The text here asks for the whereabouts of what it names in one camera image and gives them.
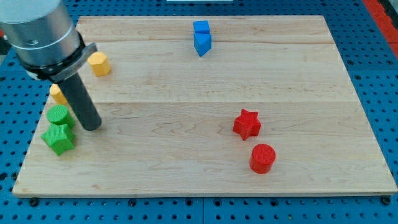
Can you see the blue cube block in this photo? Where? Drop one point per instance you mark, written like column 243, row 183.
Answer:
column 201, row 27

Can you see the yellow block behind rod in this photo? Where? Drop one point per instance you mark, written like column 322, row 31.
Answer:
column 57, row 95

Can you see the red star block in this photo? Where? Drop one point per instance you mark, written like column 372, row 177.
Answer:
column 247, row 124

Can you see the green cylinder block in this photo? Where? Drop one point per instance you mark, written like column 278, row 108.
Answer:
column 59, row 115

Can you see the green star block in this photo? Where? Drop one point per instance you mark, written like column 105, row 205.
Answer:
column 59, row 138

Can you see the yellow hexagon block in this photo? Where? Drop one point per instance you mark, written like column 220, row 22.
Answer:
column 99, row 64

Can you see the wooden board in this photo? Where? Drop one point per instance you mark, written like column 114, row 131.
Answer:
column 168, row 115

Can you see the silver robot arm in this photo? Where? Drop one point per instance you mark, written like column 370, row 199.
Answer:
column 50, row 48

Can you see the red cylinder block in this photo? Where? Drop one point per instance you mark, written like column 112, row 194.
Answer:
column 262, row 158

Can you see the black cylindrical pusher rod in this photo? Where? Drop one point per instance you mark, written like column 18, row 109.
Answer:
column 81, row 103

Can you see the blue triangle block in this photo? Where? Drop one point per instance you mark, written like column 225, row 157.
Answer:
column 202, row 43

